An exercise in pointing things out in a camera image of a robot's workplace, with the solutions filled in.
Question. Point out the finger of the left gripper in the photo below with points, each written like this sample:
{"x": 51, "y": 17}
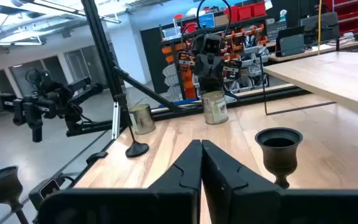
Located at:
{"x": 217, "y": 84}
{"x": 206, "y": 84}

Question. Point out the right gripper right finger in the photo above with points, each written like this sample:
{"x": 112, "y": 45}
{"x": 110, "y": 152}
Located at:
{"x": 228, "y": 193}

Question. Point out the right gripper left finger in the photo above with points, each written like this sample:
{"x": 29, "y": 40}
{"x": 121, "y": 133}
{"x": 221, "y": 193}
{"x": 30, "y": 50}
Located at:
{"x": 179, "y": 186}

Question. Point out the metal tin candle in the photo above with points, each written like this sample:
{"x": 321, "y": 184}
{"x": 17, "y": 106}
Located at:
{"x": 214, "y": 109}
{"x": 143, "y": 119}

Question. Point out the black metal candlestick holder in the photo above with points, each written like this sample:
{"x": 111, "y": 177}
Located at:
{"x": 278, "y": 158}
{"x": 137, "y": 150}
{"x": 2, "y": 185}

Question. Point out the neighbouring black robot arm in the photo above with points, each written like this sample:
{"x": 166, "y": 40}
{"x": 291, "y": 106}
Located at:
{"x": 51, "y": 102}

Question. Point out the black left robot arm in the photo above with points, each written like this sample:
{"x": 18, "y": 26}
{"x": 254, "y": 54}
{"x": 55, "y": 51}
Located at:
{"x": 232, "y": 73}

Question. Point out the storage rack orange bins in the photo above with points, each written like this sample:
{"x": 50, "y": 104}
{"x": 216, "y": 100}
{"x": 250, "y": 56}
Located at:
{"x": 170, "y": 72}

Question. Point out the blue sign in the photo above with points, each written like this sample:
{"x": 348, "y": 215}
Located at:
{"x": 206, "y": 20}

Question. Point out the red storage bin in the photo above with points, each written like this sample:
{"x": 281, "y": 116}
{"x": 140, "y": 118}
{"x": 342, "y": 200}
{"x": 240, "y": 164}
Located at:
{"x": 245, "y": 12}
{"x": 231, "y": 14}
{"x": 258, "y": 9}

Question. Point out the black monitor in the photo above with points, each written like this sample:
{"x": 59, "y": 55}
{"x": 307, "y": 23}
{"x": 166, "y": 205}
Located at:
{"x": 320, "y": 28}
{"x": 291, "y": 43}

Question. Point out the wooden background desk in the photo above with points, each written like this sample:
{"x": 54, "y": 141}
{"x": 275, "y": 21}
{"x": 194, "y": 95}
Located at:
{"x": 322, "y": 49}

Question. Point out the wooden shelf riser black legs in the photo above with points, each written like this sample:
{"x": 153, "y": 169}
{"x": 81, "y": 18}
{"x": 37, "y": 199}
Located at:
{"x": 337, "y": 74}

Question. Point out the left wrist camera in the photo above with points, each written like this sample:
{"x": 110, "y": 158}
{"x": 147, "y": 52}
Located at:
{"x": 212, "y": 45}

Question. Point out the silver frame bracket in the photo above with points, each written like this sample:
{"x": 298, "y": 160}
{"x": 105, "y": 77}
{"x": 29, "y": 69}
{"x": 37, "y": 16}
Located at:
{"x": 116, "y": 119}

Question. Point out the black aluminium frame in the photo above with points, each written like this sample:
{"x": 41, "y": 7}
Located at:
{"x": 99, "y": 40}

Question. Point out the small black camera box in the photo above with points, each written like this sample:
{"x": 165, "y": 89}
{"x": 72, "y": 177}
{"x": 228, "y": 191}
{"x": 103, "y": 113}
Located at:
{"x": 47, "y": 190}

